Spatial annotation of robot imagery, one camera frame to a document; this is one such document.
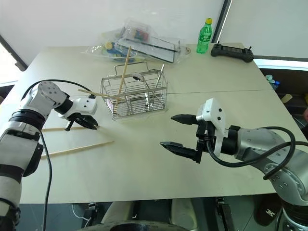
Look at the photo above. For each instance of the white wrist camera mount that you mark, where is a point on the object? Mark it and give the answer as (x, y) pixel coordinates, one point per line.
(83, 106)
(214, 113)

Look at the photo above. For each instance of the black table leg strut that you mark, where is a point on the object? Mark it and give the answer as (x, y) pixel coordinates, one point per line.
(225, 214)

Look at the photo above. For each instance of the dark side shelf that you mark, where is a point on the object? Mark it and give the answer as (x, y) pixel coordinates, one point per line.
(291, 81)

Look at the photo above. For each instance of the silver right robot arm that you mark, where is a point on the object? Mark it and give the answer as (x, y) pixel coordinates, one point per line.
(255, 142)

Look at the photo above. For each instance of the small clear bottles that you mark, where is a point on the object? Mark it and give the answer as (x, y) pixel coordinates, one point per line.
(273, 81)

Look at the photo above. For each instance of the green plastic bottle yellow cap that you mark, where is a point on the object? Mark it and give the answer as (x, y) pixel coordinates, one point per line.
(204, 38)

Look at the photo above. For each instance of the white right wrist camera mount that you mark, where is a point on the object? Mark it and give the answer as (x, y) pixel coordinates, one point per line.
(214, 113)

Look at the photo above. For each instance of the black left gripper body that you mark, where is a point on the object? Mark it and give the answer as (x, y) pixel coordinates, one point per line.
(76, 117)

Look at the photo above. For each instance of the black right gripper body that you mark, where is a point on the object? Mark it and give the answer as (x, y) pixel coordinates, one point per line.
(203, 134)

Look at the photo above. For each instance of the black remote controller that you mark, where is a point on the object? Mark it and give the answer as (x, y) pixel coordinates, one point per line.
(232, 51)

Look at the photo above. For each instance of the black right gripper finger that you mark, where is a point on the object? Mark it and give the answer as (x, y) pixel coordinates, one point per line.
(178, 148)
(185, 119)

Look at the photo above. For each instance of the wooden chopstick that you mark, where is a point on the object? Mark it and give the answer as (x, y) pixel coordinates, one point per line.
(124, 72)
(55, 129)
(96, 93)
(79, 149)

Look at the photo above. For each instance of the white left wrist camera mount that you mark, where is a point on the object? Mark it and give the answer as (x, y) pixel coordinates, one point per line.
(83, 106)

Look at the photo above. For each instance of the white rounded shell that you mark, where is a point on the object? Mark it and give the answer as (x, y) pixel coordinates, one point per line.
(183, 214)
(118, 213)

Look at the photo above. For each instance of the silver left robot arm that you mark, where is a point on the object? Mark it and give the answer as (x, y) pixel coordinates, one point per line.
(29, 106)

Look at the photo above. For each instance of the clear plastic bag with items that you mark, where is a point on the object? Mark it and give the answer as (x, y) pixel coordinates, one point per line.
(144, 43)

